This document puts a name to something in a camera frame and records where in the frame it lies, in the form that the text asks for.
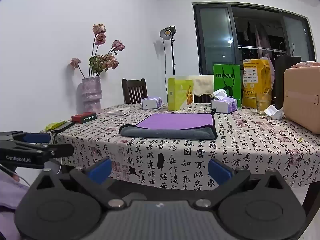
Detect hanging clothes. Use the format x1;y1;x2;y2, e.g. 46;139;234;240
240;22;273;58

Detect purple white tissue pack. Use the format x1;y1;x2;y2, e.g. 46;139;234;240
211;89;238;113
142;96;162;109

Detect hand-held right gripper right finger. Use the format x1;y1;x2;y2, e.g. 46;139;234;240
194;158;289;209

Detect yellow-green cardboard box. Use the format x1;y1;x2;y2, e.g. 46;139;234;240
167;76;194;111

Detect clear glass cup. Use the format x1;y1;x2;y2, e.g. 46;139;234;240
255;92;272;115

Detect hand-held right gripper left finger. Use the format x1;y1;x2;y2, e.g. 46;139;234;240
31;158;128;209

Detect calligraphy printed tablecloth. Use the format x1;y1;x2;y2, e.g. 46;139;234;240
40;102;320;192

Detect black phone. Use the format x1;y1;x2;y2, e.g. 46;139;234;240
50;121;75;133

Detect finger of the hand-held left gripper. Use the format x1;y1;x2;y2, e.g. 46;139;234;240
17;142;75;158
12;131;52;145

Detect white paper slip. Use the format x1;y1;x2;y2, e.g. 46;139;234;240
264;105;284;120

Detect green paper bag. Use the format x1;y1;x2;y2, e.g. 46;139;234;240
213;64;242;107

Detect purple and grey towel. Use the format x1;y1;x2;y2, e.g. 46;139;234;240
118;112;218;140

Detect dark wooden chair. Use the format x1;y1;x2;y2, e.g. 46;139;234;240
194;94;213;103
122;78;148;105

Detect pink cloth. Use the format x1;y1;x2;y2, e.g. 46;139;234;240
291;61;320;68

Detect studio light on stand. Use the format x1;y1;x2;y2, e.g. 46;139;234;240
160;26;177;76

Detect dark framed sliding window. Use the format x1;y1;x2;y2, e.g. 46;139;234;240
192;2;317;75

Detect dried pink roses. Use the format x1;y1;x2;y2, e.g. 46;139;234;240
71;24;125;78

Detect yellow paper bag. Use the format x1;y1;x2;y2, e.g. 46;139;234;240
242;58;272;108

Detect white flat box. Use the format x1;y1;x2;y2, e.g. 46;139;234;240
108;107;130;116

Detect mottled pink ceramic vase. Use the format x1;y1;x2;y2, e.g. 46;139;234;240
79;77;103;114

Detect dark wooden table leg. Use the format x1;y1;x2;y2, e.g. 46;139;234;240
301;182;320;230

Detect red flat box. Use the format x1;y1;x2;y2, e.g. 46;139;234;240
71;112;97;124

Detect black paper bag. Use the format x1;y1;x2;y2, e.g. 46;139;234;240
274;55;302;109

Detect cream cloth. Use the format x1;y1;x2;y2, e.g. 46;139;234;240
190;74;214;97

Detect beige hard case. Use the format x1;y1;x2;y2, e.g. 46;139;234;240
283;66;320;135

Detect thin white cable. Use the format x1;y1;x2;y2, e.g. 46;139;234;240
50;155;62;174

